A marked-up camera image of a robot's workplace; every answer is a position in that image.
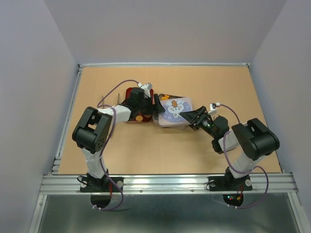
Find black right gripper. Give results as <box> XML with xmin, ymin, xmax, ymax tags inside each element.
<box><xmin>179</xmin><ymin>105</ymin><xmax>217</xmax><ymax>139</ymax></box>

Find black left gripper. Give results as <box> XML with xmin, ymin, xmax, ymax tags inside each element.
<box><xmin>137</xmin><ymin>94</ymin><xmax>165</xmax><ymax>116</ymax></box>

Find orange cat-shaped cookie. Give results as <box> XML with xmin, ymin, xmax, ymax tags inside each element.
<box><xmin>161</xmin><ymin>95</ymin><xmax>170</xmax><ymax>100</ymax></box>

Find silver tin lid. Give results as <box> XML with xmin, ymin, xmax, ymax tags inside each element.
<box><xmin>158</xmin><ymin>95</ymin><xmax>194</xmax><ymax>127</ymax></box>

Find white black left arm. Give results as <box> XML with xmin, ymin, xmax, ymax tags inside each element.
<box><xmin>72</xmin><ymin>87</ymin><xmax>165</xmax><ymax>193</ymax></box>

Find aluminium front rail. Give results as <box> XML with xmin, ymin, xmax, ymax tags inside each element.
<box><xmin>39</xmin><ymin>173</ymin><xmax>298</xmax><ymax>195</ymax></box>

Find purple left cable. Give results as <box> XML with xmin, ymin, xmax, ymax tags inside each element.
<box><xmin>91</xmin><ymin>79</ymin><xmax>140</xmax><ymax>211</ymax></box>

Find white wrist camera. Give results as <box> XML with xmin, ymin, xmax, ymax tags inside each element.
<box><xmin>137</xmin><ymin>83</ymin><xmax>153</xmax><ymax>98</ymax></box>
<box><xmin>208</xmin><ymin>102</ymin><xmax>220</xmax><ymax>116</ymax></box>

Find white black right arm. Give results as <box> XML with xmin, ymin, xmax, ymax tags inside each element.
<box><xmin>180</xmin><ymin>103</ymin><xmax>280</xmax><ymax>192</ymax></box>

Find silver metal tongs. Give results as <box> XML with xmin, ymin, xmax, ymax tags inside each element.
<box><xmin>99</xmin><ymin>93</ymin><xmax>121</xmax><ymax>109</ymax></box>

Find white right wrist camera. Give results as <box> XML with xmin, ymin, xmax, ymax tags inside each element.
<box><xmin>208</xmin><ymin>102</ymin><xmax>220</xmax><ymax>116</ymax></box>

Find red rectangular tray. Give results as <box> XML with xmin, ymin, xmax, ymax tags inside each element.
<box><xmin>122</xmin><ymin>87</ymin><xmax>153</xmax><ymax>123</ymax></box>

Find tan flower cookie lower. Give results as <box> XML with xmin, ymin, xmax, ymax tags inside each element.
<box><xmin>136</xmin><ymin>116</ymin><xmax>143</xmax><ymax>122</ymax></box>

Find square cookie tin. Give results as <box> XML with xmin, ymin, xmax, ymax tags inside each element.
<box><xmin>152</xmin><ymin>93</ymin><xmax>194</xmax><ymax>129</ymax></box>

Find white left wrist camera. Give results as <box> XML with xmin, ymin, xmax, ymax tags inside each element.
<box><xmin>137</xmin><ymin>83</ymin><xmax>153</xmax><ymax>98</ymax></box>

